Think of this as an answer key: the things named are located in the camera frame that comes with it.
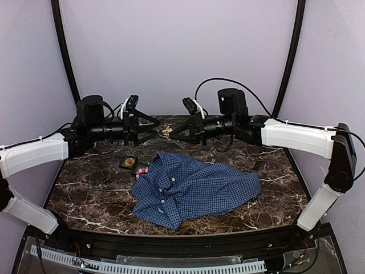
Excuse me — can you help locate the right black frame post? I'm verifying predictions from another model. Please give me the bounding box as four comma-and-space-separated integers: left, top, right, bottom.
272, 0, 306, 118

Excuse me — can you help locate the black display frame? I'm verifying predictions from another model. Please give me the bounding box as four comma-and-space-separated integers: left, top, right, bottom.
119, 155, 138, 170
132, 162, 149, 175

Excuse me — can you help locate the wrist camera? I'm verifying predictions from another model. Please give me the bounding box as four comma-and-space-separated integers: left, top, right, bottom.
118, 95, 139, 120
182, 97, 206, 120

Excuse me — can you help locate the left black frame post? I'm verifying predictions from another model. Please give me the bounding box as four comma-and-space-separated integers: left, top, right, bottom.
50, 0, 80, 104

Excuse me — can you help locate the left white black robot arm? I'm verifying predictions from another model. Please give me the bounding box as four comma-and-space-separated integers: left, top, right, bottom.
1, 95, 160, 235

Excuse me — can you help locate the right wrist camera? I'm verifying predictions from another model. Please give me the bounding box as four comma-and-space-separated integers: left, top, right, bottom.
182, 97, 206, 120

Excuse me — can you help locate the small bronze ornate brooch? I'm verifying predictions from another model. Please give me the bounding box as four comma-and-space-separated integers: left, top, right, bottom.
162, 126, 173, 136

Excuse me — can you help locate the black aluminium front rail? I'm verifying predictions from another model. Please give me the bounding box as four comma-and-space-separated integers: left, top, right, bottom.
68, 228, 297, 261

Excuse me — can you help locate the left black display frame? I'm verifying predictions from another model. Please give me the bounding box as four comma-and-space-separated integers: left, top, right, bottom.
119, 155, 138, 170

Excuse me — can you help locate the gold round brooch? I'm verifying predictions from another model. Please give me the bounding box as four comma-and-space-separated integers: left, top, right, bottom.
124, 158, 136, 167

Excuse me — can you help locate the middle black display frame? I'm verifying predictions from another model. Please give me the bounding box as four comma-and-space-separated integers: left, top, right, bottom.
132, 162, 149, 175

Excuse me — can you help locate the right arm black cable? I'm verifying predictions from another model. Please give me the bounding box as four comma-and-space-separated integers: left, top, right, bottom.
194, 77, 365, 182

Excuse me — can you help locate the white slotted cable duct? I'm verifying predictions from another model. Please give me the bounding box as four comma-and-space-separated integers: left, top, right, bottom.
41, 248, 267, 274

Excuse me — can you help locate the black frame post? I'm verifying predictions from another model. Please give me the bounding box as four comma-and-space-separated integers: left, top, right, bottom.
272, 0, 306, 118
50, 0, 80, 104

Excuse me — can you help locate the pink flower brooch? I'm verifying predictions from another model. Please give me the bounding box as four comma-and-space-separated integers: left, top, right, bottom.
136, 167, 148, 180

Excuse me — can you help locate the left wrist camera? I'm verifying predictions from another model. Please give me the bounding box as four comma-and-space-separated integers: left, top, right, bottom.
118, 95, 139, 120

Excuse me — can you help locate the blue checkered shirt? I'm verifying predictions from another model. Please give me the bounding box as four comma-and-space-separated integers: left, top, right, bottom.
132, 152, 261, 230

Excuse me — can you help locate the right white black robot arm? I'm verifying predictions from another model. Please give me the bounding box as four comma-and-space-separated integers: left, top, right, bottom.
169, 88, 356, 232

